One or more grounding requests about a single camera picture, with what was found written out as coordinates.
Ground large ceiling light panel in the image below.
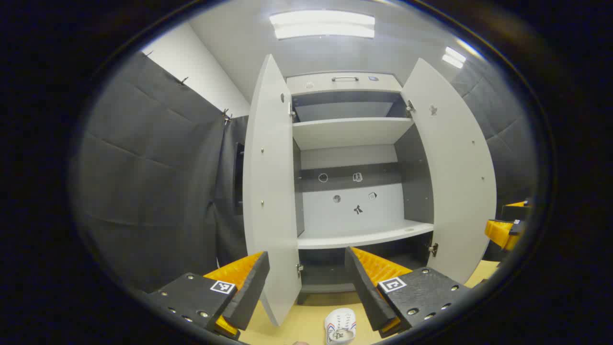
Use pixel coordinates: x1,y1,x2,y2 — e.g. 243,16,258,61
269,11,375,40

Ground white cabinet drawer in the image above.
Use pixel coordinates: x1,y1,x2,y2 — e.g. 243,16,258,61
286,72,403,95

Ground small ceiling light panel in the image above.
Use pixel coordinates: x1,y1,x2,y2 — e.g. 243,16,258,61
442,46,466,69

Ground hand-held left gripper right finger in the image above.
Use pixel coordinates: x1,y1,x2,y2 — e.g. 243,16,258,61
345,246,472,339

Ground white canvas shoe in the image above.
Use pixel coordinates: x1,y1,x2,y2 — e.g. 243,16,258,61
325,308,357,345

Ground white and grey shoe cabinet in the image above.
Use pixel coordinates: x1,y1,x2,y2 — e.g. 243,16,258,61
286,72,437,306

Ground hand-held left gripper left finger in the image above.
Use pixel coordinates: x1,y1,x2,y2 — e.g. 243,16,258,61
146,251,270,341

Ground white shoe cabinet door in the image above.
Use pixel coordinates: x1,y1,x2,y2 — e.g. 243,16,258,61
242,54,302,326
401,58,497,284

